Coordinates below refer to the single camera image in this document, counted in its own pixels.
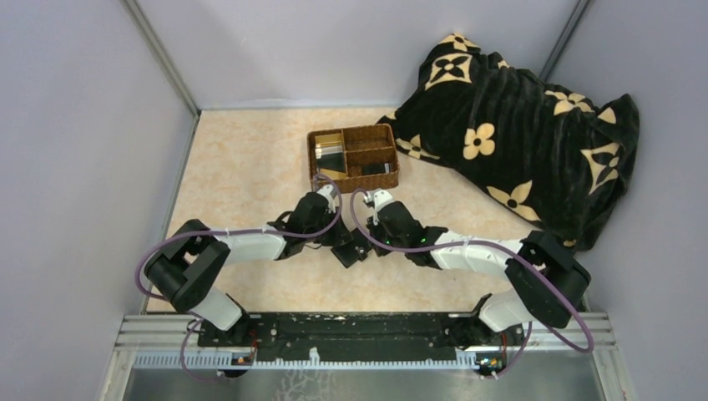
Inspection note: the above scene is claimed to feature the black leather card holder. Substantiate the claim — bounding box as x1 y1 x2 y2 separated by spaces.
331 229 372 268

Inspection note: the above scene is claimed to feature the brown wicker divided basket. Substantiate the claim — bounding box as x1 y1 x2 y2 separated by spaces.
306 124 400 193

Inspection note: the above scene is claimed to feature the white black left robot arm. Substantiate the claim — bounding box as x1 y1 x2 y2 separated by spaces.
138 185 347 331

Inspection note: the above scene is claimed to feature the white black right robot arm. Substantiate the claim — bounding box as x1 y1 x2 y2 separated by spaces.
366 200 591 332

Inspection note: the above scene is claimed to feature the gold card in basket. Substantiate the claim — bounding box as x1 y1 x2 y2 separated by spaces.
318 169 348 180

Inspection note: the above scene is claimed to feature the black card in basket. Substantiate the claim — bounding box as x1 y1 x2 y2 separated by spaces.
316 153 346 173

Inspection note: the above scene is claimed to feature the silver card in basket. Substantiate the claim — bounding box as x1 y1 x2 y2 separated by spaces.
314 143 344 159

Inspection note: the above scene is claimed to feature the black wallet in basket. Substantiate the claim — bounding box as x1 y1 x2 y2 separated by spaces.
362 162 395 175

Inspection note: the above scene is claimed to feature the black floral patterned blanket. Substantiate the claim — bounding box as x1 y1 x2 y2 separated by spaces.
381 33 640 251

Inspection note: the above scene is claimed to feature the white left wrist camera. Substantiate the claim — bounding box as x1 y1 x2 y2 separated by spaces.
316 184 339 213

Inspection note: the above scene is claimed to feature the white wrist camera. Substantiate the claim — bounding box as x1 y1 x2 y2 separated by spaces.
364 189 395 212
316 184 339 213

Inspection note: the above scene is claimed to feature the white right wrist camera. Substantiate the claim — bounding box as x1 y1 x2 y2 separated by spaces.
364 189 395 212

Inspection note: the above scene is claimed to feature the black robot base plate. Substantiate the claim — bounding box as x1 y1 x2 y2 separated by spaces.
197 312 524 363

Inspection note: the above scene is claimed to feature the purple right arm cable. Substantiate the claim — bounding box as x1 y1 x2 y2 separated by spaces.
349 188 595 378

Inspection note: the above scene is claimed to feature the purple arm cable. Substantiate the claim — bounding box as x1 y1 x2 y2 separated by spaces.
134 173 344 383
349 188 595 378

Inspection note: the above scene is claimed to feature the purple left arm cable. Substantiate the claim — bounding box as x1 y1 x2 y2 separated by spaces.
134 173 344 383

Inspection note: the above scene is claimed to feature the aluminium frame rail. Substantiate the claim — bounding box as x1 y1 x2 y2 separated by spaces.
115 312 617 371

